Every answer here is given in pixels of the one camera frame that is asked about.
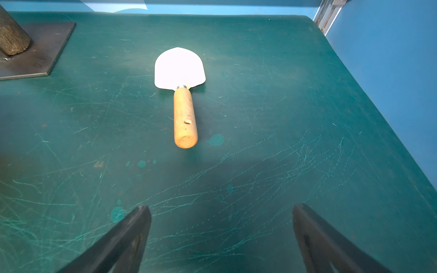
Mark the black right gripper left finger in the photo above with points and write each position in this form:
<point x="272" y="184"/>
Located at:
<point x="121" y="250"/>

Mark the dark metal tree base plate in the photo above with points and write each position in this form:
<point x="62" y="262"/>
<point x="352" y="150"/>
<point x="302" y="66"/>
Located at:
<point x="48" y="42"/>

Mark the aluminium frame rail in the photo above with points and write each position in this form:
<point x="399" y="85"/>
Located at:
<point x="327" y="13"/>

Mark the pink blossom artificial tree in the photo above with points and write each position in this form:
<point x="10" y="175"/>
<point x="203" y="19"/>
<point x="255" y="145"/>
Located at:
<point x="14" y="40"/>

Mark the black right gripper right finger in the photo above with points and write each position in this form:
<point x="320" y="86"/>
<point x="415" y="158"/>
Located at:
<point x="325" y="250"/>

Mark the green trowel wooden handle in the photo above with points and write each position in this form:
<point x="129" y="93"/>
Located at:
<point x="179" y="70"/>

